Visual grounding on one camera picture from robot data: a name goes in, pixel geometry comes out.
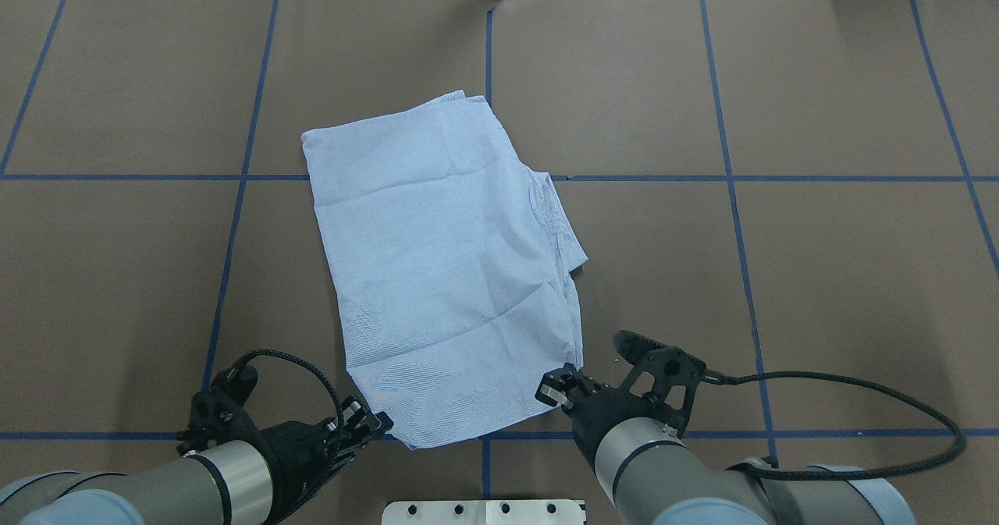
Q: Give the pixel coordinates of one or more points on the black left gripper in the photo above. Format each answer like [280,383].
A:
[299,448]

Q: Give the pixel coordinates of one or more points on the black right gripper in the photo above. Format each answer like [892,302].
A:
[599,413]

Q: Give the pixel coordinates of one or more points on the light blue striped shirt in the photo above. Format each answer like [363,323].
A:
[452,264]

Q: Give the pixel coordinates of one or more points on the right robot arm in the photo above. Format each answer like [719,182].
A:
[651,477]

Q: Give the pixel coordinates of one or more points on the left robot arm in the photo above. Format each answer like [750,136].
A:
[229,472]

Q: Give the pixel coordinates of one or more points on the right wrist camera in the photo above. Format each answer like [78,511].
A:
[675,377]

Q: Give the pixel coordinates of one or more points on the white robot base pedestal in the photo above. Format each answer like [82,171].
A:
[510,511]

